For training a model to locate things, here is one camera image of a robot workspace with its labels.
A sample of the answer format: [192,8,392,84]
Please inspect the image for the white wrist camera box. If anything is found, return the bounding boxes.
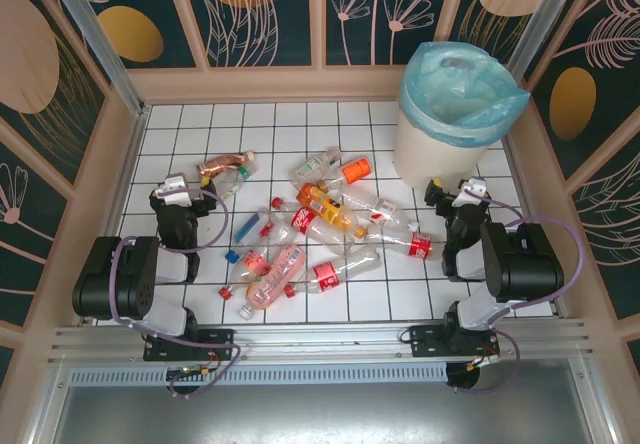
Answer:
[457,176,489,199]
[152,176,194,203]

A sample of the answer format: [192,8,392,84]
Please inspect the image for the orange yellow juice bottle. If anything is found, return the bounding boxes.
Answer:
[297,182,369,239]

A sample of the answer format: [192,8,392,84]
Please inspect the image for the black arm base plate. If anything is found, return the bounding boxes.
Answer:
[408,324,501,360]
[143,328,236,363]

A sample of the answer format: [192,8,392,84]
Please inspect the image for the clear bottle pink red label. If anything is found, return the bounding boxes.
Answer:
[218,248,271,299]

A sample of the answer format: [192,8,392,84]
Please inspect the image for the pink drink bottle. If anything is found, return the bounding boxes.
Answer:
[238,243,307,320]

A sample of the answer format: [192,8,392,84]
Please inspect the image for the white plastic bin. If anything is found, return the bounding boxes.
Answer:
[392,108,494,195]

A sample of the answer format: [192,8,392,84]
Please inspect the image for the grey slotted cable duct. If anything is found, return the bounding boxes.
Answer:
[67,366,449,386]

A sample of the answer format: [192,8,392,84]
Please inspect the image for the crushed clear bottle blue cap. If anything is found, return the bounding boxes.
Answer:
[225,218,300,264]

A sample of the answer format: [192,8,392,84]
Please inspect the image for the red label cola bottle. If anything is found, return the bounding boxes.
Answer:
[271,197,354,255]
[283,251,384,298]
[364,231,433,261]

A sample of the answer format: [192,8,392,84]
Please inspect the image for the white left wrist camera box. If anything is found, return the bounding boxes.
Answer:
[152,176,194,203]

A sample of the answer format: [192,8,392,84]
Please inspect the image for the red yellow wire bundle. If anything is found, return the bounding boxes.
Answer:
[197,346,224,380]
[469,338,501,371]

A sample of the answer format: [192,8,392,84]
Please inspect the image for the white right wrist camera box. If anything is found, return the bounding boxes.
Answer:
[457,176,489,199]

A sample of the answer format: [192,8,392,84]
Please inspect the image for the clear bottle green white label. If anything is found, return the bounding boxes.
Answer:
[290,146,343,190]

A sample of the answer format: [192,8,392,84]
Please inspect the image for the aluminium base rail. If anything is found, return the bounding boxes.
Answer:
[47,317,594,365]

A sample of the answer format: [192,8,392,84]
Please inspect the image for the copper brown label bottle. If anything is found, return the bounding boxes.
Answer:
[195,150,256,183]

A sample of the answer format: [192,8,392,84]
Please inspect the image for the clear bottle orange label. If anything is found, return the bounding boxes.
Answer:
[318,155,374,190]

